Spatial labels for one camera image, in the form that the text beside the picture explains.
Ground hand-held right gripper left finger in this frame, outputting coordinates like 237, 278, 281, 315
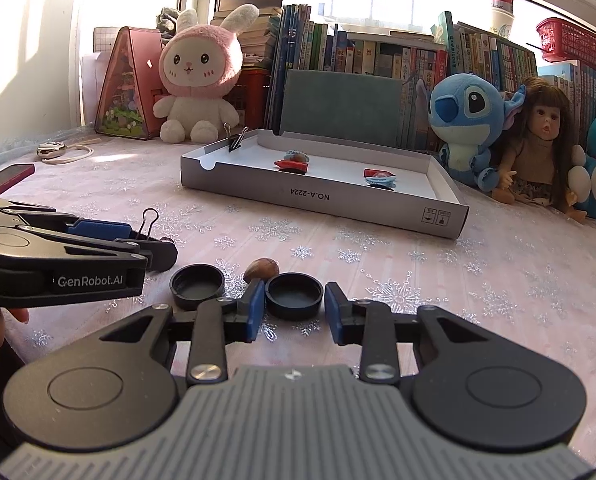
98, 280, 267, 386

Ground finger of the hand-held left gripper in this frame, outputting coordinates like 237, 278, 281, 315
0, 197, 133, 241
18, 225, 179, 272

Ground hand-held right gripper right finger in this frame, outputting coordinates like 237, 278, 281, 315
324, 281, 494, 386

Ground black binder clip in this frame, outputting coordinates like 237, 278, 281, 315
223, 122, 249, 153
128, 208, 161, 246

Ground black round cap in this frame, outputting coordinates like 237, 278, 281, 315
170, 264, 225, 311
265, 272, 325, 320

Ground grey cardboard box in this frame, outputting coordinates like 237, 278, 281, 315
180, 127, 471, 240

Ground brown nut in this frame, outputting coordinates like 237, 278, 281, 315
244, 257, 280, 283

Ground pink snowflake tablecloth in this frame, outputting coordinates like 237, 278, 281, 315
0, 127, 596, 461

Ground red phone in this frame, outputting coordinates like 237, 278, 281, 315
0, 163, 36, 198

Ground pink triangular display box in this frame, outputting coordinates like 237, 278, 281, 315
95, 26, 166, 140

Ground white paper sheets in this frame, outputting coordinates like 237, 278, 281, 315
80, 27, 123, 126

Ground pink hooded bunny plush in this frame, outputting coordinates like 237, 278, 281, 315
153, 4, 261, 145

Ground green felt folder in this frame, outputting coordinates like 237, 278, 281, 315
280, 70, 403, 147

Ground grey cloth item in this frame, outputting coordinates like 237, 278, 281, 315
155, 7, 181, 43

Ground stack of books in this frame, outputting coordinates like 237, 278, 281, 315
212, 0, 285, 68

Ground blue alien plush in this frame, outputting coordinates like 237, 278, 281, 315
417, 72, 526, 192

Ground brown-haired doll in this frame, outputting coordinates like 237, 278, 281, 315
493, 77, 590, 221

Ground row of books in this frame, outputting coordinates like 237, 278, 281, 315
265, 4, 596, 151

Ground white paper cup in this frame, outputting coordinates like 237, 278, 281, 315
488, 5, 516, 38

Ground red plastic basket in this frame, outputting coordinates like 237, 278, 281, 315
535, 17, 596, 81

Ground white round gadget with strap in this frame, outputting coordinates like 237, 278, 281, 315
36, 141, 94, 163

